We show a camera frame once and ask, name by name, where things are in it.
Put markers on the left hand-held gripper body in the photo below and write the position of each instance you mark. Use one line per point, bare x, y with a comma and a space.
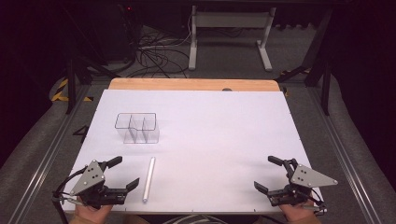
90, 177

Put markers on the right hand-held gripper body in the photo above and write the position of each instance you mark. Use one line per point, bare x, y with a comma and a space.
306, 178

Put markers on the person's left hand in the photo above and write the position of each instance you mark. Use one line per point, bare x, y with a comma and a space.
91, 213

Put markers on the person's right hand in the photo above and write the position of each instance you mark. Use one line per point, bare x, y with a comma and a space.
294, 211

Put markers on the white pen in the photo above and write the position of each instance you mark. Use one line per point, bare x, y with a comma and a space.
148, 180

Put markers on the clear acrylic divided organizer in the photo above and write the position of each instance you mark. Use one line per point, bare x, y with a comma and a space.
137, 128

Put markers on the white board sheet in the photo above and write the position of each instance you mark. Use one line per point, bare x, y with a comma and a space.
211, 133

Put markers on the yellow black hazard tape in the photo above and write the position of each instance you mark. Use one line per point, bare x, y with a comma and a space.
62, 90

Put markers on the black metal stand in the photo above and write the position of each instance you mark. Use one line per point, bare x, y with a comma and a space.
320, 68
71, 84

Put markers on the white metal stand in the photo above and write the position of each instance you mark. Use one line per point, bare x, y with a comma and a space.
230, 20

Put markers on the aluminium rail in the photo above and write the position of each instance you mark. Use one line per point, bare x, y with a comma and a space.
46, 161
342, 161

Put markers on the black triangular bracket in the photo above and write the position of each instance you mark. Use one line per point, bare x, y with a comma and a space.
82, 132

